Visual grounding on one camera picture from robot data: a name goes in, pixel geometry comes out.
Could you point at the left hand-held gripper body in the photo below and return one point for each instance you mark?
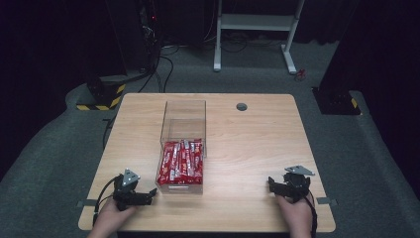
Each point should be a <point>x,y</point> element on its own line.
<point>126,191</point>

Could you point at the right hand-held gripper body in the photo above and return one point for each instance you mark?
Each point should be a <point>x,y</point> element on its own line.
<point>296,185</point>

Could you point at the pile of red snack packets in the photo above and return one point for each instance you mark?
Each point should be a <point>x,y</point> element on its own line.
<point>181,163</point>

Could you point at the clear plastic box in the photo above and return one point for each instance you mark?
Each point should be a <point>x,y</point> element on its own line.
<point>183,119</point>

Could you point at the person's right hand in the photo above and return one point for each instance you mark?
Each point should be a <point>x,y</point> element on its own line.
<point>296,214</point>

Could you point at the person's left hand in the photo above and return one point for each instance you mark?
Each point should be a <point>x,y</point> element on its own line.
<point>110,216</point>

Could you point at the grey tape strip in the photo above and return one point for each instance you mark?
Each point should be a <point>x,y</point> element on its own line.
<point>326,200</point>
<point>87,203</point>

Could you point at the grey round table grommet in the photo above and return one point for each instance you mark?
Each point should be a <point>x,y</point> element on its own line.
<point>241,106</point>

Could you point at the black yellow striped stand base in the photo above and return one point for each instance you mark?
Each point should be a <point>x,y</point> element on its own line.
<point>105,95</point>

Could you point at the small red floor object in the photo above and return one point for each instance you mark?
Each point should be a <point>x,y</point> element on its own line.
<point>299,74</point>

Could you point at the dark computer tower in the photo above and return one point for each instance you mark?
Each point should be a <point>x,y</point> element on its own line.
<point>150,29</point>

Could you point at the white metal desk frame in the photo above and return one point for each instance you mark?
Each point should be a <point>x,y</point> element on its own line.
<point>254,22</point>

